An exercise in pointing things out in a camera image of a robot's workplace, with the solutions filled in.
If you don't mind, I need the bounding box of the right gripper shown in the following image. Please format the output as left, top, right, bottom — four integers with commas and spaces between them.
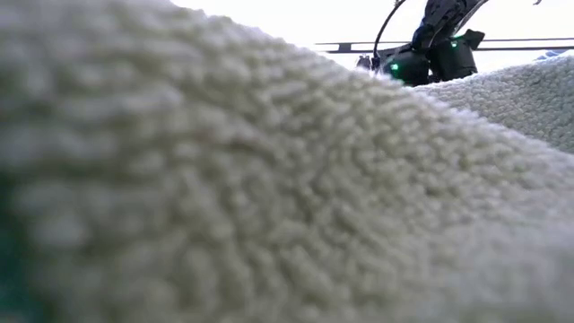
429, 38, 480, 83

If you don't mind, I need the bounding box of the pale green microfiber towel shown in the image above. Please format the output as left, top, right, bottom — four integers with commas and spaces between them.
414, 54, 574, 154
0, 0, 574, 323

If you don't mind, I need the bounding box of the light blue microfiber towel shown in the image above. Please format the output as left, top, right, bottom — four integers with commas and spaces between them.
536, 48, 570, 60

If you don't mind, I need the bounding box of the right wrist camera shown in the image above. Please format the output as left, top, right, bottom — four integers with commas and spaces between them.
463, 28, 487, 51

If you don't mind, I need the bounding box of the black horizontal rail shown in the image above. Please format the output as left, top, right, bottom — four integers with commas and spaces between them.
315, 37, 574, 55

